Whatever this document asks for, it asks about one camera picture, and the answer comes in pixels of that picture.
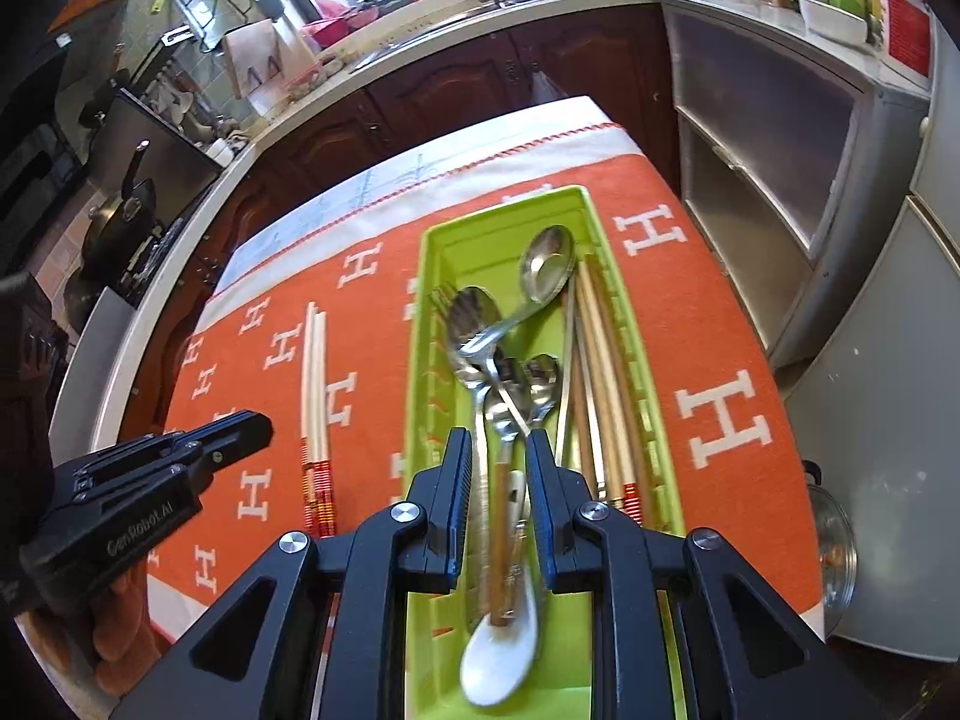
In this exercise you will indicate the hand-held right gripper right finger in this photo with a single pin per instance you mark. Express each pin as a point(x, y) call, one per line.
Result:
point(536, 517)

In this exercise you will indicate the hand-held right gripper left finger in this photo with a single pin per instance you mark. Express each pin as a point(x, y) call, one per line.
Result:
point(463, 510)

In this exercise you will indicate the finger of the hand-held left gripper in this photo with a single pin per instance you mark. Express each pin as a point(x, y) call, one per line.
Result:
point(240, 427)
point(195, 466)

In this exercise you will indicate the light chopstick red striped end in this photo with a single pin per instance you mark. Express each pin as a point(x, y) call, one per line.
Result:
point(622, 390)
point(309, 390)
point(324, 390)
point(609, 390)

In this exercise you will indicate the small steel spoon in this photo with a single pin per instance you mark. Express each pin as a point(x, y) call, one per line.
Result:
point(544, 386)

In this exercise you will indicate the brown wooden chopstick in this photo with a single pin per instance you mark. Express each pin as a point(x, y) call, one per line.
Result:
point(586, 390)

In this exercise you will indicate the steel chopstick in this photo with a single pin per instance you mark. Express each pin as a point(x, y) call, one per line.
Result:
point(566, 375)

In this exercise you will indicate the white ceramic spoon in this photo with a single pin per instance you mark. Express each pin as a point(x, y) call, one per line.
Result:
point(499, 660)

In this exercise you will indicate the green plastic tray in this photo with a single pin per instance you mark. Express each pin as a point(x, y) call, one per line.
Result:
point(465, 255)

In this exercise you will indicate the large steel spoon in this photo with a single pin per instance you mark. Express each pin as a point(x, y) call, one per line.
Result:
point(547, 262)

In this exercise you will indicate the person's left hand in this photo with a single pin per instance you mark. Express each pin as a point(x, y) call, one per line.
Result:
point(127, 615)

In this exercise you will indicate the white kitchen countertop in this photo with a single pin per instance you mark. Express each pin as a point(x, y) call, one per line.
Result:
point(112, 375)

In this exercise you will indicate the black gas stove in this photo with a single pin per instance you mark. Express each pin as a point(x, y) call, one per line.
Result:
point(154, 259)

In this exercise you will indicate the orange printed blanket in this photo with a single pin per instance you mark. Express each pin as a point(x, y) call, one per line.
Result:
point(750, 427)

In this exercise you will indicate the black frying pan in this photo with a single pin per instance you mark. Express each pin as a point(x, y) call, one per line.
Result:
point(112, 232)

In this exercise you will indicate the grey metal panel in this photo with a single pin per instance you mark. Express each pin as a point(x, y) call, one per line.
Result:
point(176, 150)

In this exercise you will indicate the glass pot lid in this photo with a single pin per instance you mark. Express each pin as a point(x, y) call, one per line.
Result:
point(832, 547)

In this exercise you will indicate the white table cover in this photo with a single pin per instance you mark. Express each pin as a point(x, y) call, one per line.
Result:
point(420, 165)

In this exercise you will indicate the white refrigerator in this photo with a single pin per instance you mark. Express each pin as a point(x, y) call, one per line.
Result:
point(862, 427)

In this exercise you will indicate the wooden cutting board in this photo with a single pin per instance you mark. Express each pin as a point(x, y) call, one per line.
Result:
point(262, 60)

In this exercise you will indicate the dark wooden base cabinets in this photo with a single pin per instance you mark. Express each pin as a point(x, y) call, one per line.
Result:
point(450, 82)

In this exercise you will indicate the grey shelf cabinet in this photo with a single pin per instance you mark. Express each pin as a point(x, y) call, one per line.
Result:
point(750, 165)

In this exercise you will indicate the red plastic basin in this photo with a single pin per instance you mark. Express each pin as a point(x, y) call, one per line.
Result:
point(337, 26)

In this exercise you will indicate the steel sink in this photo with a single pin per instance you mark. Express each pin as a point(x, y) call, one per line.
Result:
point(420, 34)

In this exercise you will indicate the white rectangular dish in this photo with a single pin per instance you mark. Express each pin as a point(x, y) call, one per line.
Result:
point(832, 19)

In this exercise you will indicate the red label box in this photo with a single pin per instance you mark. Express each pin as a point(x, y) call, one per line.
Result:
point(907, 30)

